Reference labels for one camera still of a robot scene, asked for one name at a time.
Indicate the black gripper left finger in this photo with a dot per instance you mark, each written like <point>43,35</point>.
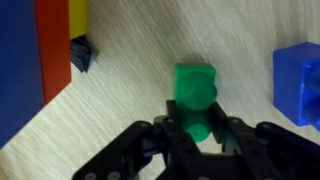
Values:
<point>140,150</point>

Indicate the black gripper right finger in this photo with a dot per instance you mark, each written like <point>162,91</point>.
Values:
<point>266,150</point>

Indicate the green lego brick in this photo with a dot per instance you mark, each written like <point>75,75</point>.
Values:
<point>195,83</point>

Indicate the small blue lego brick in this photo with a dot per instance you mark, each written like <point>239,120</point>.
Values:
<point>290,83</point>

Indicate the black clip stand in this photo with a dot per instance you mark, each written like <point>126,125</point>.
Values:
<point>81,53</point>

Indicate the long red lego brick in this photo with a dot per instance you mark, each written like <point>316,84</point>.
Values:
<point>53,46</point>

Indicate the long yellow lego brick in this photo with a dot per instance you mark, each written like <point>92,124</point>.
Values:
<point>78,18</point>

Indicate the long blue lego brick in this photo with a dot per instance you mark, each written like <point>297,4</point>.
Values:
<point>18,66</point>

